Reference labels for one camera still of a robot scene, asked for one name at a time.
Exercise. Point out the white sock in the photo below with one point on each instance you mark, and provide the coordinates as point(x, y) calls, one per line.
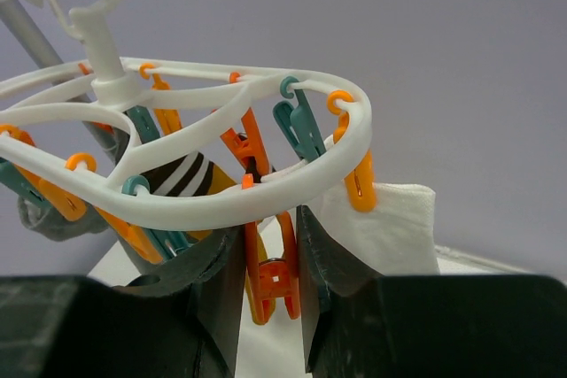
point(394, 238)

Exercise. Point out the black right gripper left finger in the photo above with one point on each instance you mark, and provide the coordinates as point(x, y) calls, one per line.
point(180, 320)

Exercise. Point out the orange clip holding sock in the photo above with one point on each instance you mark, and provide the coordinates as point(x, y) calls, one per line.
point(279, 277)

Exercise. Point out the grey sock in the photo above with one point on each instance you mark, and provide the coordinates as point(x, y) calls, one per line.
point(49, 222)

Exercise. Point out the white clip hanger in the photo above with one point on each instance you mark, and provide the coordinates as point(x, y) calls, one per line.
point(165, 124)

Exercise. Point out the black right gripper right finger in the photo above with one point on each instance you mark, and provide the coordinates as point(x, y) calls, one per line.
point(357, 322)

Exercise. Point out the white clothes rack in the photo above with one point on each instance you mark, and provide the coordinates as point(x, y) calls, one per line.
point(33, 41)

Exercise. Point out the teal clip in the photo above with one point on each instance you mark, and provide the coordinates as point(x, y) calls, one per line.
point(295, 119)

